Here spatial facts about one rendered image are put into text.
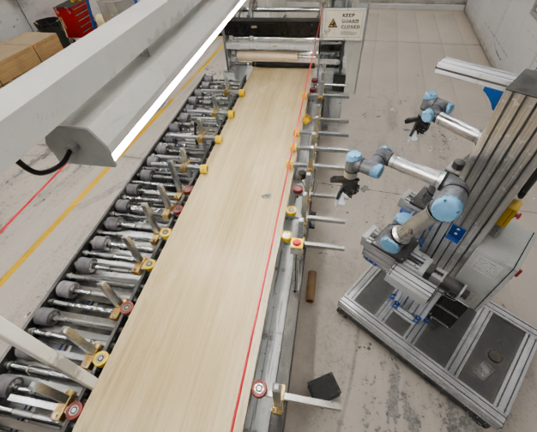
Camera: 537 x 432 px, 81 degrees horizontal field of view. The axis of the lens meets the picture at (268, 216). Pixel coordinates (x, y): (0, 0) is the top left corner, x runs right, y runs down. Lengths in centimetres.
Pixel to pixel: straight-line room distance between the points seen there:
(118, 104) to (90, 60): 8
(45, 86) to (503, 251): 203
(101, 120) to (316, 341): 249
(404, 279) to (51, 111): 191
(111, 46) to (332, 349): 257
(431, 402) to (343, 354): 67
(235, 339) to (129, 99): 147
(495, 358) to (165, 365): 228
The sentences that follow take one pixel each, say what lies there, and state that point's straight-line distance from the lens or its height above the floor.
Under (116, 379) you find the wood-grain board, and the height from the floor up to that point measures 90.
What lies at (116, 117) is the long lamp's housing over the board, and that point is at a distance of 66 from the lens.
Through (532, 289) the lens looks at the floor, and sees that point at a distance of 377.
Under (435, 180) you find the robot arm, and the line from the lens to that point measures 172.
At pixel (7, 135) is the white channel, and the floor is 244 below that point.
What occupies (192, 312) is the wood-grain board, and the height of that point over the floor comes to 90.
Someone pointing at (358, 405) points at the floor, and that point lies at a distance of 275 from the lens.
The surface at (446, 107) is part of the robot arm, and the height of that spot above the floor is 163.
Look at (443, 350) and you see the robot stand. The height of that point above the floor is 21.
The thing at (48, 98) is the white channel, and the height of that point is 245.
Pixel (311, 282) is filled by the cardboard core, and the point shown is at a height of 8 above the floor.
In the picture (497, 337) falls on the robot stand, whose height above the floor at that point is 21.
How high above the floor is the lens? 265
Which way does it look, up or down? 48 degrees down
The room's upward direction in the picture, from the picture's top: 4 degrees counter-clockwise
